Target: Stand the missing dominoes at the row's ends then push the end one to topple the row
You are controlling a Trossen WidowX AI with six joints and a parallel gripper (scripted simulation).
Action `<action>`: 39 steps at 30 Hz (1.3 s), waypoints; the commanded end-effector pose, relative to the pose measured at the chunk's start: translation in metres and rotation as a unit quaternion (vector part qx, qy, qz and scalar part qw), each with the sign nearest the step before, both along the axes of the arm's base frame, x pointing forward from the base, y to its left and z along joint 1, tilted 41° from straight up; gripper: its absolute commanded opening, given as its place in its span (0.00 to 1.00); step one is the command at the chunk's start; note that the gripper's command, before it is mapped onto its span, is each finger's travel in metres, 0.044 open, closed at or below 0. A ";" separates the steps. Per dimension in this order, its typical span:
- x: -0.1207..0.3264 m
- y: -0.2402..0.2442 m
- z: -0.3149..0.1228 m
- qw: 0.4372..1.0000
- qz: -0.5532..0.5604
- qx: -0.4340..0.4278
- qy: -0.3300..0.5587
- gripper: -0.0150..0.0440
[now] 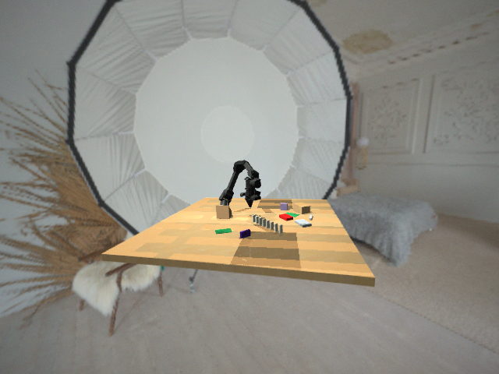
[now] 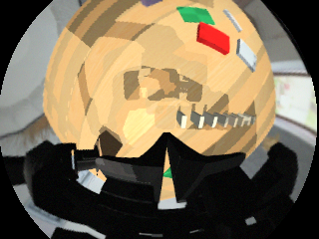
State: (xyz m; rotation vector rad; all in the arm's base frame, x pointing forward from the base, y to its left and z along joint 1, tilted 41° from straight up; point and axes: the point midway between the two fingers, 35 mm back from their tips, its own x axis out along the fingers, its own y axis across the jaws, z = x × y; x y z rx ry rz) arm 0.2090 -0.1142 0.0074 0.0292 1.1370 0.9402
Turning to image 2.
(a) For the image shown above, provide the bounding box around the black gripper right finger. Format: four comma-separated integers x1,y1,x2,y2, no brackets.
166,132,246,203

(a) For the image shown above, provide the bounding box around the red flat block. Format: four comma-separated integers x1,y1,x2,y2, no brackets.
195,21,230,56

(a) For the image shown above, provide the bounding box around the green flat block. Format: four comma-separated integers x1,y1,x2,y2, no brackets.
176,5,215,25

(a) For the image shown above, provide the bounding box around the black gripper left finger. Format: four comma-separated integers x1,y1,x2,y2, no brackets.
96,132,167,204

